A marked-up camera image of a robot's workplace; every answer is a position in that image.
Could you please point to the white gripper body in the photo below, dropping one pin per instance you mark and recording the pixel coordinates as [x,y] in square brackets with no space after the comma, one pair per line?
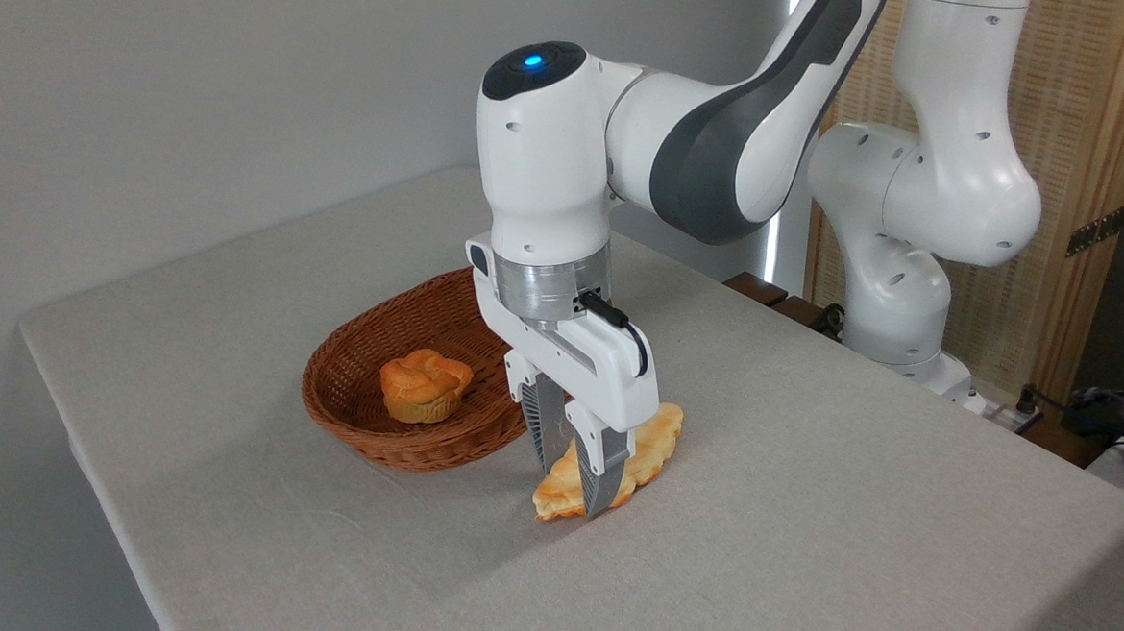
[597,375]

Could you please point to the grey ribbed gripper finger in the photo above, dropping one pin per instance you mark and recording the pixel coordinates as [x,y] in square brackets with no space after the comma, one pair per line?
[547,421]
[604,472]

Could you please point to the leaf-shaped bread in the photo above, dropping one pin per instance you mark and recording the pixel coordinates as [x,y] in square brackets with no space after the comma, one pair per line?
[653,445]

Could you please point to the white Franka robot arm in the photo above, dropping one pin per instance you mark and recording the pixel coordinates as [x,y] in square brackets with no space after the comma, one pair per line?
[924,190]

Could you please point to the orange muffin bread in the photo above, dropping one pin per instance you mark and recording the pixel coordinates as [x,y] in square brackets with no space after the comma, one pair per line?
[424,385]

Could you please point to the brown wicker oval basket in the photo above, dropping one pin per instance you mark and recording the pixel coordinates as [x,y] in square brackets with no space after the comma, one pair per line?
[368,344]

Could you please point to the dark brown wooden block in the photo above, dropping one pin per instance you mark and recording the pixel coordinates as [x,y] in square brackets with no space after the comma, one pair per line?
[801,312]
[756,288]

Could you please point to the grey tablecloth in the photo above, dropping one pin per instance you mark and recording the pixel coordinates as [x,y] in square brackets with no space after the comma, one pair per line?
[800,540]

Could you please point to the metal screen hinge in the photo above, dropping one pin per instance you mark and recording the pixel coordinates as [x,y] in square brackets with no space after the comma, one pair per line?
[1095,231]

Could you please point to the wooden reed folding screen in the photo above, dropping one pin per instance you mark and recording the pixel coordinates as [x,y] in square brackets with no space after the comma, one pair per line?
[1083,102]

